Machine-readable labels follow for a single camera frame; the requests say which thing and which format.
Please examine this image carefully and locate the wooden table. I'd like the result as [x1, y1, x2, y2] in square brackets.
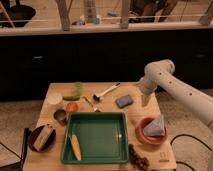
[24, 82, 176, 171]

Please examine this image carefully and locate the white handled brush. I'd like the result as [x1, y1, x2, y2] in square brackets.
[93, 83, 120, 101]

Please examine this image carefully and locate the orange bowl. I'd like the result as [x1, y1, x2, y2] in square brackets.
[135, 117, 168, 145]

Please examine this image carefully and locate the bunch of dark grapes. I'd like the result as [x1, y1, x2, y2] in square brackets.
[129, 144, 149, 171]

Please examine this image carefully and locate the yellow corn cob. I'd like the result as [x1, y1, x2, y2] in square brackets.
[70, 134, 82, 161]

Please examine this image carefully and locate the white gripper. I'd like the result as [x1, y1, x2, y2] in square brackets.
[139, 77, 157, 107]

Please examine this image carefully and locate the green plastic tray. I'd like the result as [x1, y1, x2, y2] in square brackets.
[61, 112, 129, 164]

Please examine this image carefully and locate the black cable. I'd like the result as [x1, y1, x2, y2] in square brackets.
[170, 133, 213, 171]

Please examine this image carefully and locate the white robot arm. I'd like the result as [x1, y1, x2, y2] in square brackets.
[139, 59, 213, 131]

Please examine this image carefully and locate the small metal cup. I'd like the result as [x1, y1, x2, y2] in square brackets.
[53, 109, 66, 122]

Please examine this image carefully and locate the orange tomato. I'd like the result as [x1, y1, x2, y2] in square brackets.
[66, 102, 78, 113]

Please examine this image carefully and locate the metal spoon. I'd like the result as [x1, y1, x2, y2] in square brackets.
[83, 96, 101, 112]

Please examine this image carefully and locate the blue sponge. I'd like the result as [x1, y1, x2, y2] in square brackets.
[115, 95, 133, 108]

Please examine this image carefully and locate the grey blue cloth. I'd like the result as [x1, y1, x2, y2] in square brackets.
[143, 115, 165, 136]

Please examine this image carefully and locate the sandwich slice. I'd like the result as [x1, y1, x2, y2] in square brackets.
[33, 124, 53, 151]

